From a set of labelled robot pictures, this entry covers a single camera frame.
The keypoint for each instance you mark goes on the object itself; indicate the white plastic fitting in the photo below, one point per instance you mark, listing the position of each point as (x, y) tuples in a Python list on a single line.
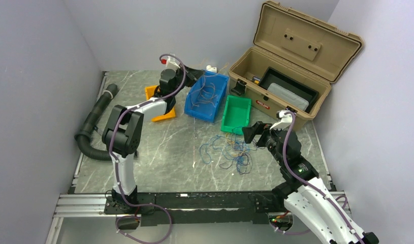
[(212, 69)]

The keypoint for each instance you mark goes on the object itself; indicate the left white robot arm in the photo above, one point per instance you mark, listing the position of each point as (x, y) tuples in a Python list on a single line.
[(122, 134)]

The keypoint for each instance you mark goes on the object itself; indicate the green plastic bin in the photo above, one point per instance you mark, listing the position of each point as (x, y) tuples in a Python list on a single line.
[(236, 114)]

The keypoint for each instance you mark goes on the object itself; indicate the grey plastic case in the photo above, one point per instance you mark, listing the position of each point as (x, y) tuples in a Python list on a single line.
[(288, 96)]

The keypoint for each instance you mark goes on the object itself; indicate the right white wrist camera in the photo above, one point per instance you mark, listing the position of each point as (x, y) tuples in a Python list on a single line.
[(284, 119)]

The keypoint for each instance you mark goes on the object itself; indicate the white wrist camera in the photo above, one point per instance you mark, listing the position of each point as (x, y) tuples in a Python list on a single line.
[(284, 119), (171, 62)]

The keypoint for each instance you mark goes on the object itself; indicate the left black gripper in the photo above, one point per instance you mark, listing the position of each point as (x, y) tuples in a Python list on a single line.
[(196, 73)]

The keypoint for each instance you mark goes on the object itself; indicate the tan plastic toolbox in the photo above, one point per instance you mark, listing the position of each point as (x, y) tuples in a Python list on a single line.
[(306, 49)]

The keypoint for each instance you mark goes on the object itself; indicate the yellow blue battery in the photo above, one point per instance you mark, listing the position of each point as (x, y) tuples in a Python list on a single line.
[(256, 79)]

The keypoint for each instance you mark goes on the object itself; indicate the blue plastic bin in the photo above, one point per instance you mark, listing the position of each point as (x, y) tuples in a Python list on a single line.
[(204, 98)]

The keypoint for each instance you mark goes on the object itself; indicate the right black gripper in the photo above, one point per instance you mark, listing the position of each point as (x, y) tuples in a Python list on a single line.
[(249, 132)]

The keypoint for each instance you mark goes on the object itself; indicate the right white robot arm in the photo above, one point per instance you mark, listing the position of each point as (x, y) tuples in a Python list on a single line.
[(303, 192)]

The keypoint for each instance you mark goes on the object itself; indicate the aluminium frame rail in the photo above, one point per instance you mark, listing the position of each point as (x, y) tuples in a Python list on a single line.
[(180, 155)]

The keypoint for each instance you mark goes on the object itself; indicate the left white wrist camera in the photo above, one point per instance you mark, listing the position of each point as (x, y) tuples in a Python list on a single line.
[(171, 62)]

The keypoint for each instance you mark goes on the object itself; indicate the black toolbox tray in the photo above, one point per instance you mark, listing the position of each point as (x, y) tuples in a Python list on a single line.
[(274, 76)]

